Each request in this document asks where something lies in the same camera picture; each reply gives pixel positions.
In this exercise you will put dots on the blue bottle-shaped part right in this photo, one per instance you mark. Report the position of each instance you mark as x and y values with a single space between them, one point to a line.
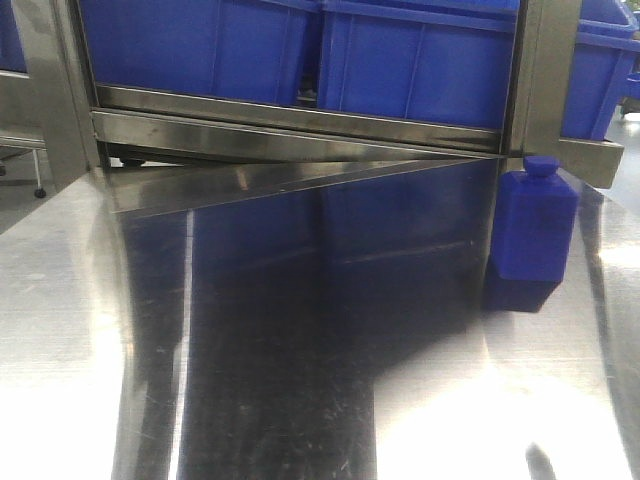
533 222

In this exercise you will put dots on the blue bin upper left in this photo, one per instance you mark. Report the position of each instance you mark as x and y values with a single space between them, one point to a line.
247 50

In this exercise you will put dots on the blue bin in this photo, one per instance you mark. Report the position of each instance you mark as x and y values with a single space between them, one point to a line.
247 50
432 61
606 49

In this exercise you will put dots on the blue bin upper middle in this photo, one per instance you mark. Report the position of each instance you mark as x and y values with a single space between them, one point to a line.
432 61

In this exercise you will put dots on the blue bin far right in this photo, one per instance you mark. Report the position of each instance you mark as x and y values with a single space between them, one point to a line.
606 49

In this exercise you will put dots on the blue bin far left edge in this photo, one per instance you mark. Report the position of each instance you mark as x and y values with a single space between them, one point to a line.
12 57

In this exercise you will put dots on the stainless steel shelf frame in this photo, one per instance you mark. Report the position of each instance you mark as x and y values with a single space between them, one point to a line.
80 123

